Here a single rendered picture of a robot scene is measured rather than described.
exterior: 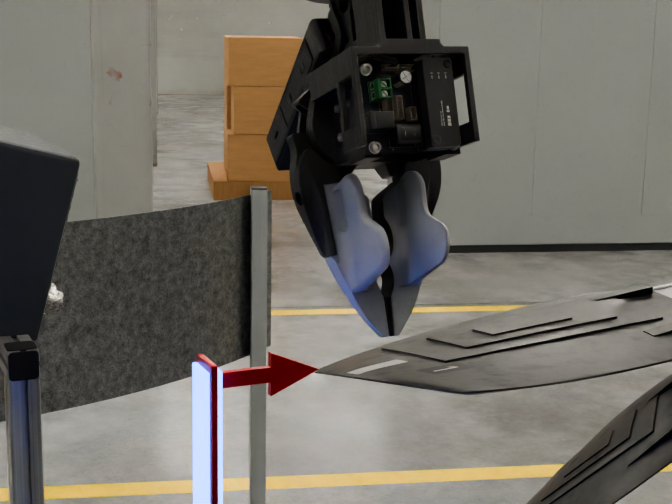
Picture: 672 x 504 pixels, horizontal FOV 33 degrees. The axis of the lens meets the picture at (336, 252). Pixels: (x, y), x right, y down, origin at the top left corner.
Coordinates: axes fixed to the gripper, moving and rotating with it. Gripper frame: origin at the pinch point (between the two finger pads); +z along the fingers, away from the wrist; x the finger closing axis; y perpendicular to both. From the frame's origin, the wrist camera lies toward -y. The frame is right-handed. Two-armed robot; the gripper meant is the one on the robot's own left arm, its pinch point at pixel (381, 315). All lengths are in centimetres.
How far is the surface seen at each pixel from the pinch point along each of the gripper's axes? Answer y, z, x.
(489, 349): 2.4, 2.7, 5.4
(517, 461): -253, 49, 167
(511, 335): 1.0, 2.1, 7.9
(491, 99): -499, -123, 335
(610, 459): -14.2, 12.9, 25.2
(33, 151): -52, -20, -10
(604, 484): -12.9, 14.4, 23.4
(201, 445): 0.7, 5.7, -11.7
